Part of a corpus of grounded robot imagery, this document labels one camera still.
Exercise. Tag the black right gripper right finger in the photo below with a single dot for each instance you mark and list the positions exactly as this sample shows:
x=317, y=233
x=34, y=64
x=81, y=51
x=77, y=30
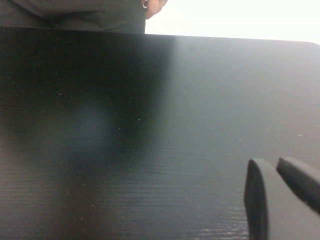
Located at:
x=300, y=177

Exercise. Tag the person's left hand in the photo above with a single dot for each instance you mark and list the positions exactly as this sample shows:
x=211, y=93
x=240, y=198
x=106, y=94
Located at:
x=154, y=7

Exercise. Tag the black trousers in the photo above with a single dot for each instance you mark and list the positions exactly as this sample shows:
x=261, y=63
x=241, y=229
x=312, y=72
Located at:
x=100, y=26

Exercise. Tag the black sweatshirt torso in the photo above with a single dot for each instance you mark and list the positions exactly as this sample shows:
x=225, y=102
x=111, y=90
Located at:
x=75, y=6

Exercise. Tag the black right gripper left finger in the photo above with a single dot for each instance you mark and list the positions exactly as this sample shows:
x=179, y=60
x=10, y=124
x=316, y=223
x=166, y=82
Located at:
x=257, y=200

